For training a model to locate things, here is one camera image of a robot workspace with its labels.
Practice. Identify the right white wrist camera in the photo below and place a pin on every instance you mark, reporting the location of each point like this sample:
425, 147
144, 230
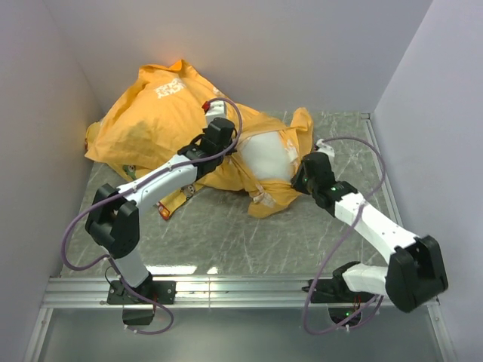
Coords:
322, 147

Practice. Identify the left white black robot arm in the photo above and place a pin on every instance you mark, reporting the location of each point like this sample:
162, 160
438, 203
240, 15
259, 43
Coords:
115, 223

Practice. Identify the aluminium frame rail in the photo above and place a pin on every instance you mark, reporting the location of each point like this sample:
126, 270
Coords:
247, 308

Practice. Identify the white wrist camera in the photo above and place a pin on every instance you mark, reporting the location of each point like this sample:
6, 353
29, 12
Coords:
214, 109
322, 147

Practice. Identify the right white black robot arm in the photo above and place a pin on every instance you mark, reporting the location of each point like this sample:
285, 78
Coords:
414, 272

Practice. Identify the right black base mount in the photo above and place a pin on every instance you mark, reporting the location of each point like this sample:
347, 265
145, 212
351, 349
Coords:
343, 302

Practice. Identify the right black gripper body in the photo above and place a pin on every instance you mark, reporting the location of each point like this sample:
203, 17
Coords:
303, 184

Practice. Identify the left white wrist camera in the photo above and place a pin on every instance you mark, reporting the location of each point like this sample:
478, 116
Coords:
214, 109

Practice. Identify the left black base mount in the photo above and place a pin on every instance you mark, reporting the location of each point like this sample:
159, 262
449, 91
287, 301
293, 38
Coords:
137, 312

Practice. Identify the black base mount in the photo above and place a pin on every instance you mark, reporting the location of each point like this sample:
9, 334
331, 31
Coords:
137, 312
343, 302

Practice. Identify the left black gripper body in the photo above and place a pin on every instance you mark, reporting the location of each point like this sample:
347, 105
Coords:
229, 145

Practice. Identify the orange Mickey Mouse pillowcase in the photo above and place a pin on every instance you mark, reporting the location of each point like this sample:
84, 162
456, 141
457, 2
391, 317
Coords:
162, 111

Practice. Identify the white inner pillow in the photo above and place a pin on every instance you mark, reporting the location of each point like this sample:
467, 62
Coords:
268, 157

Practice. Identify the yellow vehicle print pillow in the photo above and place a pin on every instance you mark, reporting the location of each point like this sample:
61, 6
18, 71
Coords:
130, 172

